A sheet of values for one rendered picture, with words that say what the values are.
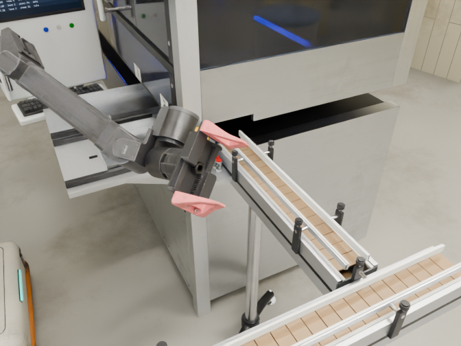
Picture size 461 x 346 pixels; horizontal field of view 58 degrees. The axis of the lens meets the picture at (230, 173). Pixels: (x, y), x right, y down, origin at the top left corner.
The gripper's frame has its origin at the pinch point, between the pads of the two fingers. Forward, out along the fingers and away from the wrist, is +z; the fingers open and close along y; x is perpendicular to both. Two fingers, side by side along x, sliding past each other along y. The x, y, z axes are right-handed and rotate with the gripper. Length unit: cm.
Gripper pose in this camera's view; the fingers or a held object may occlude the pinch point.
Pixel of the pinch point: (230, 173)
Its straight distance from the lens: 61.1
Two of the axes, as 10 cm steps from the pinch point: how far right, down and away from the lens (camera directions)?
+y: -3.5, 9.2, -1.9
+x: -6.6, -3.9, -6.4
